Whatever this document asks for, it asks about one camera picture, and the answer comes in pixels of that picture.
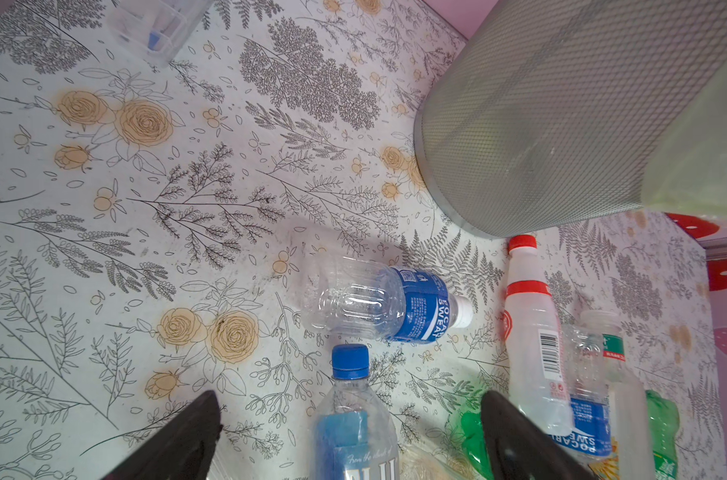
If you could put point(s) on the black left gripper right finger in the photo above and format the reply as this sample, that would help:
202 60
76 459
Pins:
518 449

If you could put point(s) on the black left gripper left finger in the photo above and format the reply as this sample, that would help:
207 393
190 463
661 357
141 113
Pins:
183 449

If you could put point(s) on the clear bottle green label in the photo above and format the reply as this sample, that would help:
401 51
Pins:
631 455

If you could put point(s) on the green Sprite bottle side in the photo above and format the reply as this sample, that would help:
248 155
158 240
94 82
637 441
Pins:
663 424

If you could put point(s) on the silver mesh waste bin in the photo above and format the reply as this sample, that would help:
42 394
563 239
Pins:
552 111

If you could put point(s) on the clear green bin liner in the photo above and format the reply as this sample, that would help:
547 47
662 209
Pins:
687 173

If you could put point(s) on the green Sprite bottle yellow cap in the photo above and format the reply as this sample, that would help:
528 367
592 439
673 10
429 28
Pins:
473 444

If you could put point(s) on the white bottle red cap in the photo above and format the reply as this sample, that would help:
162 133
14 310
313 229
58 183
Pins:
532 334

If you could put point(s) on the Pocari Sweat bottle in pile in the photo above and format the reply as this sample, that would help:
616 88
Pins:
590 438

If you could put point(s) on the Pocari Sweat bottle lying apart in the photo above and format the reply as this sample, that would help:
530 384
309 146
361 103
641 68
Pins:
339 293

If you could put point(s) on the clear plastic pill box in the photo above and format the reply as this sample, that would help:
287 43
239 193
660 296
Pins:
155 30

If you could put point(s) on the aluminium frame post right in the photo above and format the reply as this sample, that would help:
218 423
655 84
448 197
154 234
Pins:
715 248

